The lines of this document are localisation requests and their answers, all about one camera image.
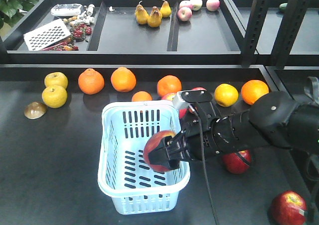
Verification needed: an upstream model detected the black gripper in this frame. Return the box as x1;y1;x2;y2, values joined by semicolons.
147;102;252;170

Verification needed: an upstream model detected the light blue plastic basket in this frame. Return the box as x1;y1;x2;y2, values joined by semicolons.
98;100;190;215

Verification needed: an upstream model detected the pink red apple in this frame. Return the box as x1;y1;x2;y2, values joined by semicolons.
188;87;207;114

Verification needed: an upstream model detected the orange back far left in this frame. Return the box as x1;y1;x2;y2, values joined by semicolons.
78;68;105;95

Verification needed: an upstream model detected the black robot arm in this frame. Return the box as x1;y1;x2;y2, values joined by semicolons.
143;90;319;172

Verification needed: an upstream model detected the yellow asian pear front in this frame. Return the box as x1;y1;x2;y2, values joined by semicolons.
42;85;68;109

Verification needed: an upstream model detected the small orange behind basket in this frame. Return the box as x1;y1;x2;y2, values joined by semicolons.
132;91;153;102

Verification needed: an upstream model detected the dark red apple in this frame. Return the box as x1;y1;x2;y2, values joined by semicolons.
143;130;176;172
222;150;252;174
270;190;307;225

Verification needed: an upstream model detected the pink apple behind basket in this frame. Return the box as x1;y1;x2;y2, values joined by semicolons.
161;93;187;119

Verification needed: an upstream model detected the potted green plant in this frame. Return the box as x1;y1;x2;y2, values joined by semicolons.
0;0;39;28

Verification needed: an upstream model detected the yellow asian pear back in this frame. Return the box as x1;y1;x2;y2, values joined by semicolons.
44;72;68;89

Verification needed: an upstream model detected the brown mushroom cap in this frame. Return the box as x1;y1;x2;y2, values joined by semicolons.
24;102;48;119

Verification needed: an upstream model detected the white perforated tray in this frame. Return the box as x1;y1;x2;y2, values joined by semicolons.
23;19;71;51

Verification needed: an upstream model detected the large orange top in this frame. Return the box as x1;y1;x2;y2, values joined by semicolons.
241;80;269;105

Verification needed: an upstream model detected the yellow round fruit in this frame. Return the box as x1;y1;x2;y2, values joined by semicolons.
214;84;239;107

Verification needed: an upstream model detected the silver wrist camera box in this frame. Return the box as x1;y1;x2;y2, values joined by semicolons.
172;90;213;110

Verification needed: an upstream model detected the black camera cable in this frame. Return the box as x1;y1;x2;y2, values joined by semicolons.
188;103;220;225

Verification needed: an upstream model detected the yellow asian pear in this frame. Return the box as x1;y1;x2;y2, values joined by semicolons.
42;85;68;109
44;72;68;89

